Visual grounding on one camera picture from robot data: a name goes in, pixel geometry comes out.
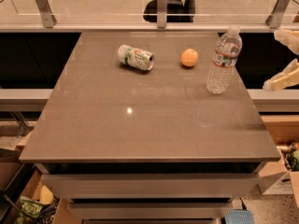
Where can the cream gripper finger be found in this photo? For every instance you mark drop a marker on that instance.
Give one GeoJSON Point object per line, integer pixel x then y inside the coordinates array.
{"type": "Point", "coordinates": [288, 38]}
{"type": "Point", "coordinates": [288, 77]}

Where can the clear plastic water bottle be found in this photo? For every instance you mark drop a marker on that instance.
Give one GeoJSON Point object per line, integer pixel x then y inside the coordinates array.
{"type": "Point", "coordinates": [224, 59]}

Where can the orange fruit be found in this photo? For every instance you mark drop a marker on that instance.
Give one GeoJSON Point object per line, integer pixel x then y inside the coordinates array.
{"type": "Point", "coordinates": [189, 57]}

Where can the cardboard box right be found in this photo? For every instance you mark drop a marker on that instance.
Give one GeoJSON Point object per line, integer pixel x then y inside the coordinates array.
{"type": "Point", "coordinates": [278, 177]}

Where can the cardboard box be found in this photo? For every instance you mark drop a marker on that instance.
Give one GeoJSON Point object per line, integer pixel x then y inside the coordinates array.
{"type": "Point", "coordinates": [278, 177]}
{"type": "Point", "coordinates": [55, 213]}

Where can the black office chair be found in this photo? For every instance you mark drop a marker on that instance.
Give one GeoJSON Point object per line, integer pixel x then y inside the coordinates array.
{"type": "Point", "coordinates": [180, 10]}

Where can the blue perforated basket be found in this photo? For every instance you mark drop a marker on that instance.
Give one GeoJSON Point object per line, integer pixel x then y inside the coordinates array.
{"type": "Point", "coordinates": [239, 217]}

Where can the white green soda can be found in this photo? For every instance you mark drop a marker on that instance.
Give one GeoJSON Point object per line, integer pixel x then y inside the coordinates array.
{"type": "Point", "coordinates": [137, 58]}

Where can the grey drawer cabinet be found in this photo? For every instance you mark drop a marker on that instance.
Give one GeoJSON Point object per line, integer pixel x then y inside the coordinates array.
{"type": "Point", "coordinates": [122, 145]}

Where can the glass railing with metal posts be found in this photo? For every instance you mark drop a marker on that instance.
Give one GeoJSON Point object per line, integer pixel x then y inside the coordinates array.
{"type": "Point", "coordinates": [145, 14]}

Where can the yellow item in box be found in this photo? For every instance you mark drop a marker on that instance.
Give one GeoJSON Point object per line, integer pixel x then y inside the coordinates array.
{"type": "Point", "coordinates": [46, 196]}

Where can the cardboard box left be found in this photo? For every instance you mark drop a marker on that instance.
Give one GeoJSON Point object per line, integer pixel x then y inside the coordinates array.
{"type": "Point", "coordinates": [55, 213]}

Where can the green snack bag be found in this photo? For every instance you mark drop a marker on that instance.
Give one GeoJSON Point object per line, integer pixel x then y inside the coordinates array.
{"type": "Point", "coordinates": [30, 211]}

